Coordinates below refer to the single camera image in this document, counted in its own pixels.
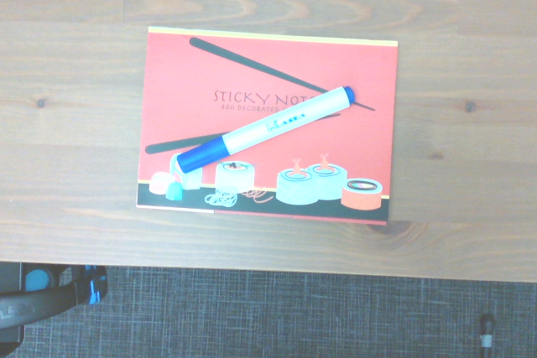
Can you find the blue and white marker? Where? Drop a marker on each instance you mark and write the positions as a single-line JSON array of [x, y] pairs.
[[268, 127]]

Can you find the black headphones with blue pads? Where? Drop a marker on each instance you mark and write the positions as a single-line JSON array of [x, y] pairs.
[[46, 301]]

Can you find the pink red book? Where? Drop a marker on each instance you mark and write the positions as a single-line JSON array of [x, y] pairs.
[[268, 81]]

